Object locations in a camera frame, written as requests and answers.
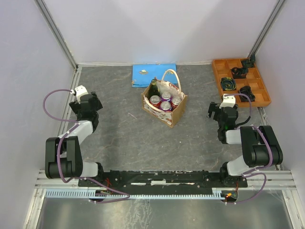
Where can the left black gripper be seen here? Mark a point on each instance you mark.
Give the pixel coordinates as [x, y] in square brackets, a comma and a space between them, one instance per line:
[76, 106]

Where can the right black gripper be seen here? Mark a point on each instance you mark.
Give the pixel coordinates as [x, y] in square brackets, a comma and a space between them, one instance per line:
[214, 107]

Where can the patterned canvas tote bag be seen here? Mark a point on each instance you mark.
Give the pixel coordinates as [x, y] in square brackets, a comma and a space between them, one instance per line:
[170, 118]

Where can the red soda can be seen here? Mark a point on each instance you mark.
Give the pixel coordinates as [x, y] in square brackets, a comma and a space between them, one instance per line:
[155, 101]
[175, 102]

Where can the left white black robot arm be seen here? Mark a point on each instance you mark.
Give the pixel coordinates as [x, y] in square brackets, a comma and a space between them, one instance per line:
[63, 157]

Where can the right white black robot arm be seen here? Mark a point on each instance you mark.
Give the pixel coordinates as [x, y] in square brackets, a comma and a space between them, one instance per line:
[260, 147]

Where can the rolled dark sock left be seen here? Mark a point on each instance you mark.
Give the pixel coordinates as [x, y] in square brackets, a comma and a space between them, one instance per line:
[228, 84]

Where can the rolled dark sock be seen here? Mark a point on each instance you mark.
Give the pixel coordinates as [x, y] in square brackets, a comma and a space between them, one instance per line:
[228, 84]
[249, 62]
[239, 73]
[246, 90]

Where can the orange compartment tray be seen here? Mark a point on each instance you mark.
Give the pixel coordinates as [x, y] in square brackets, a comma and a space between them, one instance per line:
[222, 69]

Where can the rolled dark sock bottom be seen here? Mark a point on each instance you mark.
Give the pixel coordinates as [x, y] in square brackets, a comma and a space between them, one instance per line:
[246, 90]

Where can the rolled dark sock middle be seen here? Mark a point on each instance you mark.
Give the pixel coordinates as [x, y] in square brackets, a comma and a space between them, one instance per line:
[239, 73]

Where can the purple soda can front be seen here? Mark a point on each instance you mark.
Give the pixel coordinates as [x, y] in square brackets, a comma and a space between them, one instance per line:
[165, 106]

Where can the purple soda can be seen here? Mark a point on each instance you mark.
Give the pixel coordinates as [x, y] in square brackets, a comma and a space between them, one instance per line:
[165, 106]
[166, 96]

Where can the purple soda can rear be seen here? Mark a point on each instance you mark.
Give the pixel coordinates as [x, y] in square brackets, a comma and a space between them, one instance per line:
[166, 96]

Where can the rolled dark sock top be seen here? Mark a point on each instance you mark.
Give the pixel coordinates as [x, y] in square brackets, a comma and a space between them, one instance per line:
[249, 62]

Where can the dark green glass bottle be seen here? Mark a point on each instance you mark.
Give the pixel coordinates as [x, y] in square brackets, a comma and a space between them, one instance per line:
[153, 89]

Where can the blue printed folded cloth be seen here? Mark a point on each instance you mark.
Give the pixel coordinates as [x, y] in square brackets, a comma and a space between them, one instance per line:
[142, 74]

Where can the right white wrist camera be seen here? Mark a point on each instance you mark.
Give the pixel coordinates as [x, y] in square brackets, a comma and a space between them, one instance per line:
[228, 101]

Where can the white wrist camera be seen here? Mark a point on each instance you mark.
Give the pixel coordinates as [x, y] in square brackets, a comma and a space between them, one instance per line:
[228, 101]
[79, 91]

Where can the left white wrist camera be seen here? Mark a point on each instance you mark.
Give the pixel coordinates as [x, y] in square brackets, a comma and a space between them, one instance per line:
[79, 91]

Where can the blue slotted cable duct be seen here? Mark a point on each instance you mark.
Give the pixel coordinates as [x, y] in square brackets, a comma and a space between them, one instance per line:
[92, 194]

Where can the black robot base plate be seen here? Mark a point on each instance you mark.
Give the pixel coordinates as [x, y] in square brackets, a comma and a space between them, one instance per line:
[169, 182]

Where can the aluminium frame rail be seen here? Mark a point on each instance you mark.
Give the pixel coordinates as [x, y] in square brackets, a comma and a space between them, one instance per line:
[275, 180]

